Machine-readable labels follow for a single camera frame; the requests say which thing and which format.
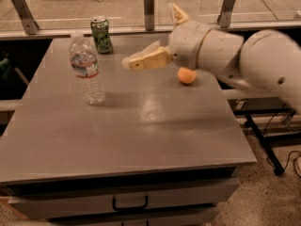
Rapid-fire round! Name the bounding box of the black floor cable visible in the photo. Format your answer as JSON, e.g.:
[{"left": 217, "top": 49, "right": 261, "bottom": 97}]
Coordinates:
[{"left": 266, "top": 150, "right": 301, "bottom": 178}]

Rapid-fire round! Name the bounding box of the grey drawer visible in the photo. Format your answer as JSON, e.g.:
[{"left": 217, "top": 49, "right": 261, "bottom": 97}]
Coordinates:
[
  {"left": 50, "top": 207, "right": 218, "bottom": 226},
  {"left": 8, "top": 178, "right": 240, "bottom": 219}
]

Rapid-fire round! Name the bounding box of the grey metal window rail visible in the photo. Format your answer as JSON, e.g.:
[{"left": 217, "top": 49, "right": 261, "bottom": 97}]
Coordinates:
[{"left": 0, "top": 20, "right": 301, "bottom": 40}]

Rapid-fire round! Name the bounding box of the grey lower drawer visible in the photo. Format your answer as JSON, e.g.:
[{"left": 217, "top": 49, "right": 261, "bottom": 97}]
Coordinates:
[{"left": 50, "top": 207, "right": 218, "bottom": 226}]

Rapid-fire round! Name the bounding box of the green soda can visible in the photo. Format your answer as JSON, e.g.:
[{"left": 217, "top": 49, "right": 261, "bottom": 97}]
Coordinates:
[{"left": 90, "top": 16, "right": 113, "bottom": 54}]

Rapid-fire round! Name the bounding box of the clear plastic water bottle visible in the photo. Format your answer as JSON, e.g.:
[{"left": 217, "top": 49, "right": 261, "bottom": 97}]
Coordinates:
[{"left": 69, "top": 32, "right": 105, "bottom": 105}]

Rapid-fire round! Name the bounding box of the black drawer handle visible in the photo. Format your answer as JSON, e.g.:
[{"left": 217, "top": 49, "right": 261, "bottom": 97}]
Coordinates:
[{"left": 112, "top": 196, "right": 149, "bottom": 212}]

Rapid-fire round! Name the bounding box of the orange fruit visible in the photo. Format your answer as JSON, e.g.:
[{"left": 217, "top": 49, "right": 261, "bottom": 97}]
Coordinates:
[{"left": 178, "top": 67, "right": 197, "bottom": 85}]

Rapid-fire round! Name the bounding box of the middle metal railing bracket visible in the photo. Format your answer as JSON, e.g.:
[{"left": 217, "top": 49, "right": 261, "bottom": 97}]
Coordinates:
[{"left": 144, "top": 0, "right": 154, "bottom": 31}]

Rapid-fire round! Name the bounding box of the grey upper drawer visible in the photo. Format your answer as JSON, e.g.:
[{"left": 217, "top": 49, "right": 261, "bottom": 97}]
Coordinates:
[{"left": 8, "top": 178, "right": 240, "bottom": 219}]

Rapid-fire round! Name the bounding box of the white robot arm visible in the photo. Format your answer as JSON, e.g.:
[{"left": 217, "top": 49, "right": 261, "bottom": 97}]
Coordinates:
[{"left": 122, "top": 3, "right": 301, "bottom": 113}]

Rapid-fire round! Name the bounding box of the right metal railing bracket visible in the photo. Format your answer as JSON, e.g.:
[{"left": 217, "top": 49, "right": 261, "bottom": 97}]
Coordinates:
[{"left": 217, "top": 0, "right": 236, "bottom": 28}]

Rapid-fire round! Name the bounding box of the left metal railing bracket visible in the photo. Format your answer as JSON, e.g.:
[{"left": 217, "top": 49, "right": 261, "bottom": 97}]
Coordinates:
[{"left": 11, "top": 0, "right": 40, "bottom": 35}]

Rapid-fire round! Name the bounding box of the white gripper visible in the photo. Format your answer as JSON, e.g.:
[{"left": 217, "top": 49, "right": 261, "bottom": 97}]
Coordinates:
[{"left": 121, "top": 3, "right": 211, "bottom": 71}]

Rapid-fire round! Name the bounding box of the black stand leg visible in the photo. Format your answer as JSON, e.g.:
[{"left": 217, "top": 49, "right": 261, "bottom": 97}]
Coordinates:
[{"left": 245, "top": 114, "right": 285, "bottom": 176}]

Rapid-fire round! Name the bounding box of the metal railing bracket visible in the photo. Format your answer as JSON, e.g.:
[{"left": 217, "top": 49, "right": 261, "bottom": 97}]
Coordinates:
[
  {"left": 11, "top": 0, "right": 40, "bottom": 35},
  {"left": 217, "top": 0, "right": 236, "bottom": 28},
  {"left": 144, "top": 0, "right": 154, "bottom": 31}
]

